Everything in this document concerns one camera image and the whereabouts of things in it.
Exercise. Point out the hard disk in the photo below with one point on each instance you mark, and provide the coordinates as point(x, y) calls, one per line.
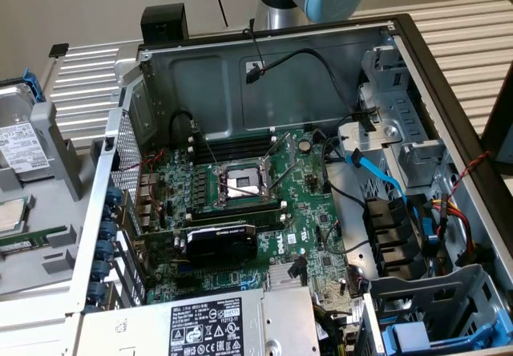
point(20, 143)

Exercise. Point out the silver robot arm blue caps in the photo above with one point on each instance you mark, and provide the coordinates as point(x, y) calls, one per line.
point(272, 15)

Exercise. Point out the blue disk carrier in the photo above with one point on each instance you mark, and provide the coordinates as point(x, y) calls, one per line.
point(410, 336)

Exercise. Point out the black RAM slot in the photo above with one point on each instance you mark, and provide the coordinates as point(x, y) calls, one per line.
point(236, 139)
point(236, 210)
point(236, 152)
point(272, 223)

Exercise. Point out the CPU socket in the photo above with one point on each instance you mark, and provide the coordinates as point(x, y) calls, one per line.
point(240, 181)

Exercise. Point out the thin metal locking lever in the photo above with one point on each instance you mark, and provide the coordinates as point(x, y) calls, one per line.
point(244, 190)
point(208, 147)

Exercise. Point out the silver socket cover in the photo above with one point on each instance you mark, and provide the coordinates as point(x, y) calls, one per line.
point(290, 149)

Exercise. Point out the round coin battery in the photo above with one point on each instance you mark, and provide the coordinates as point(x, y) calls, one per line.
point(305, 145)

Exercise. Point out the green Dell motherboard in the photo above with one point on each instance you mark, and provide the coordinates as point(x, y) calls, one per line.
point(304, 211)

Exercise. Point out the black Nvidia graphics card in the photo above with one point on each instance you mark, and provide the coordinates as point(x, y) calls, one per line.
point(224, 245)

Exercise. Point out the open grey PC case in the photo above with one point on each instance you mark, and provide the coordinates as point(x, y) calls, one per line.
point(200, 79)

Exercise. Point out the silver finned heat sink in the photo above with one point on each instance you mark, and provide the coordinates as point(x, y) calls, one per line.
point(280, 273)

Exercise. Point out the blue card clip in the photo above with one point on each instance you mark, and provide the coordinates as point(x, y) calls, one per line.
point(98, 292)
point(102, 269)
point(114, 195)
point(108, 231)
point(106, 249)

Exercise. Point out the grey metal drive cage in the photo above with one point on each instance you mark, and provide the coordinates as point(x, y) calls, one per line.
point(394, 107)

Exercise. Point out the small black box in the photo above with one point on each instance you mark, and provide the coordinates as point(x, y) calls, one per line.
point(164, 23)

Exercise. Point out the grey power supply with label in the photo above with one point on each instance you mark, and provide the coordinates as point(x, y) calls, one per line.
point(200, 324)

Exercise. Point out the grey parts rack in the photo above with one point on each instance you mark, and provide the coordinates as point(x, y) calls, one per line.
point(52, 211)

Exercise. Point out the green RAM stick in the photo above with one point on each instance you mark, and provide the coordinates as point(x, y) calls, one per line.
point(24, 241)

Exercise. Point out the silver CPU chip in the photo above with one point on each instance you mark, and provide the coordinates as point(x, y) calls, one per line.
point(10, 215)

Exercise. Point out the black plastic duct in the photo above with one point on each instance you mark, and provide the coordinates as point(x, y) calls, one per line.
point(388, 219)

